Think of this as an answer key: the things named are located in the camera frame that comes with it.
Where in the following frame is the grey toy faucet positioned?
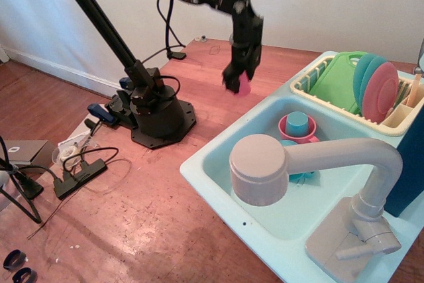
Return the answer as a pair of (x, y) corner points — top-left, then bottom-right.
(229, 134), (404, 282)

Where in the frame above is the blue cup in sink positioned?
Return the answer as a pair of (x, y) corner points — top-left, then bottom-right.
(286, 111), (309, 137)

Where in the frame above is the pink plate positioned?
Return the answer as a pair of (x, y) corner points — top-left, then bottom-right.
(361, 62), (399, 123)

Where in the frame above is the green cutting board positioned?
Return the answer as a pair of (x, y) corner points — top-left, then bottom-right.
(309, 51), (366, 114)

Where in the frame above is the black tripod leg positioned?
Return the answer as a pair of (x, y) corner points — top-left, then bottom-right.
(0, 137), (42, 224)

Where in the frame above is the teal plate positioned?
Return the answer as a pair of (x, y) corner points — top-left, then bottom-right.
(358, 56), (387, 110)
(352, 53), (376, 107)

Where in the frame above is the black power plug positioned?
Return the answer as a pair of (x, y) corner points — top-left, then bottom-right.
(14, 172), (44, 199)

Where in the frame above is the pink plastic cup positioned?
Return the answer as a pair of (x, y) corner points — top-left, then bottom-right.
(235, 72), (251, 96)

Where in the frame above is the light blue toy sink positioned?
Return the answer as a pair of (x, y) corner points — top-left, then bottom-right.
(180, 50), (424, 283)

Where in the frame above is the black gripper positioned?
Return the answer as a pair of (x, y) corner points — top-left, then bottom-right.
(223, 42), (262, 95)

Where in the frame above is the orange utensil in rack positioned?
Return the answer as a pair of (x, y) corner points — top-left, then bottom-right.
(406, 73), (421, 107)

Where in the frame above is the black usb hub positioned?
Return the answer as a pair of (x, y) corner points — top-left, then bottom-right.
(54, 159), (107, 200)

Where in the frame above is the teal cup behind faucet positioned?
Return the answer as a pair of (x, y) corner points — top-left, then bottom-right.
(280, 139), (314, 182)

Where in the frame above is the black velcro strap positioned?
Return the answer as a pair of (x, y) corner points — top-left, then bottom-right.
(12, 267), (38, 283)
(2, 249), (27, 270)

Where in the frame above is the pink bowl in sink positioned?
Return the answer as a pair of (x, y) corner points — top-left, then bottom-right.
(278, 114), (319, 144)

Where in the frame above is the clear plastic bag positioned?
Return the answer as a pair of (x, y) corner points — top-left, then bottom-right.
(52, 134), (97, 169)

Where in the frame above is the grey box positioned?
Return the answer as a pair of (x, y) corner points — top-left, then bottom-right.
(5, 140), (56, 168)

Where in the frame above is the cream dish rack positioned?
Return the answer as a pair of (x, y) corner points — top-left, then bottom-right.
(290, 51), (423, 137)

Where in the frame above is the dark blue sink backboard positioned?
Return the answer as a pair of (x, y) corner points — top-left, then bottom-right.
(384, 107), (423, 217)

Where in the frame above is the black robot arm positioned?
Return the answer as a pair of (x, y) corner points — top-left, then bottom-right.
(75, 0), (264, 149)

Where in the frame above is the black hanging cable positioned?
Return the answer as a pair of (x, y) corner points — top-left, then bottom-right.
(155, 0), (187, 60)

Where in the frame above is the blue clamp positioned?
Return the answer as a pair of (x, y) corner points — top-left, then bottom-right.
(87, 103), (118, 127)

